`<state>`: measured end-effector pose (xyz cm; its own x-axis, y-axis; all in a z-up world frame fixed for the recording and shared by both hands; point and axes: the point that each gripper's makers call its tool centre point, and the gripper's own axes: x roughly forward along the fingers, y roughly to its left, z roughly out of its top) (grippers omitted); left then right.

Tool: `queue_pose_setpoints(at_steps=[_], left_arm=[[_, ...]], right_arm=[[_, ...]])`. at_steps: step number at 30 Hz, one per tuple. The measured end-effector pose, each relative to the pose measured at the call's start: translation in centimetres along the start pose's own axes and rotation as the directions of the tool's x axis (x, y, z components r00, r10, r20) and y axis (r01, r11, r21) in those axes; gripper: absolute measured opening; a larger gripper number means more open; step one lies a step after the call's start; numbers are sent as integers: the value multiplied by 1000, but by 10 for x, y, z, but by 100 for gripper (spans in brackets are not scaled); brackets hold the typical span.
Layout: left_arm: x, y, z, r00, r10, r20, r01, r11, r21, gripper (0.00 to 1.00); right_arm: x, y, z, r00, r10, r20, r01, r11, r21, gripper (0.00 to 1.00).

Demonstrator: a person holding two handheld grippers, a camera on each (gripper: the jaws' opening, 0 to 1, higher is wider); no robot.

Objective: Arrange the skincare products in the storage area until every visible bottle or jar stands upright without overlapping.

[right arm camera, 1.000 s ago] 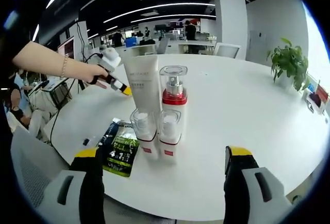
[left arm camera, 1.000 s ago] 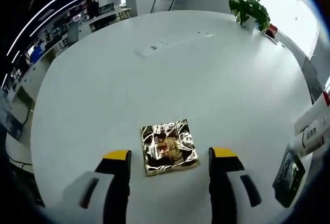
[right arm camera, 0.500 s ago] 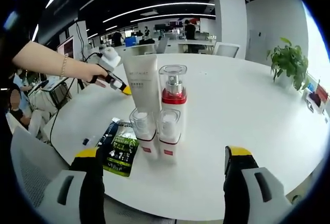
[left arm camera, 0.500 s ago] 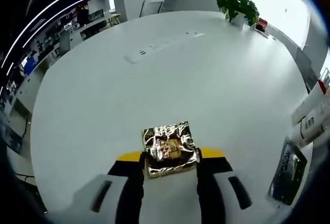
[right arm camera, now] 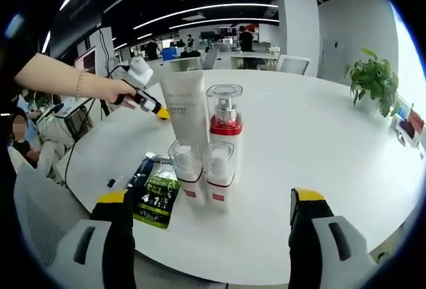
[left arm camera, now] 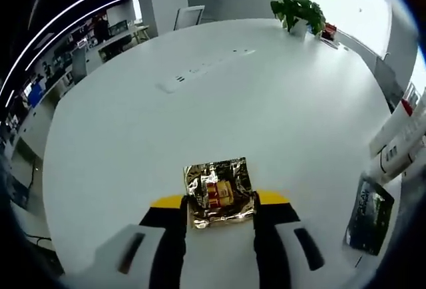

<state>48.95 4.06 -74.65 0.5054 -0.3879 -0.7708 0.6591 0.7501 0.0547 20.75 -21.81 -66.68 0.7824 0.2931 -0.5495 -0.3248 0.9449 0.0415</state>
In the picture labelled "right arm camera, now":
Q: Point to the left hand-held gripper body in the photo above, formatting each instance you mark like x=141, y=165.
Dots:
x=141, y=76

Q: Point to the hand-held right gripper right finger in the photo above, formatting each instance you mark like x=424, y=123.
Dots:
x=309, y=245

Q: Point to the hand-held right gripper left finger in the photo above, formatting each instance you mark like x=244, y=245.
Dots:
x=113, y=245

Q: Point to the white skincare tube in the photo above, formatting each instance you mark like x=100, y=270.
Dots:
x=186, y=109

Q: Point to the green black skincare sachet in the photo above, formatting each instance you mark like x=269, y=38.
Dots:
x=156, y=199

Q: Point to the large white skincare bottle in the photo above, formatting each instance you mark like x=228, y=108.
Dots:
x=226, y=129

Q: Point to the small white skincare bottle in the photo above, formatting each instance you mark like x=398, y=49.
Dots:
x=218, y=192
x=191, y=185

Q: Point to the blue storage box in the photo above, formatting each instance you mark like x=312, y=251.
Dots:
x=169, y=53

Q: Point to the person's left hand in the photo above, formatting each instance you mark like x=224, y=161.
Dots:
x=118, y=91

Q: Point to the white office desks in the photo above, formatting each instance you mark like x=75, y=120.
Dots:
x=186, y=64

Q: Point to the computer monitor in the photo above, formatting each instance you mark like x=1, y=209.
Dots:
x=86, y=61

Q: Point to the white standing desk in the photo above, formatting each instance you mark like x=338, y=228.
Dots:
x=66, y=107

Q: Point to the white mesh office chair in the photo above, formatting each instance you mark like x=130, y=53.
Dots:
x=36, y=209

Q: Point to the person's black shirt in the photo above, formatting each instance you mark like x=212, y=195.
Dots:
x=16, y=52

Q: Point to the white box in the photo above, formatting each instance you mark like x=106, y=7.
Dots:
x=404, y=142

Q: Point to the black pouch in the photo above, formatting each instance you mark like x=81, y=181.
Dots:
x=408, y=129

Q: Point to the blue packet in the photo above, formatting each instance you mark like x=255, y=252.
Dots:
x=402, y=113

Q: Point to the red box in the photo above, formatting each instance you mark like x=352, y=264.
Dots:
x=416, y=119

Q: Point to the green potted plant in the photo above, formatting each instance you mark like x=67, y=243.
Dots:
x=372, y=79

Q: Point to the large black wall display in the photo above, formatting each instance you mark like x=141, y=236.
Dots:
x=76, y=19

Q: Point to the grey wall panel door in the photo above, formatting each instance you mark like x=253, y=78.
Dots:
x=334, y=57

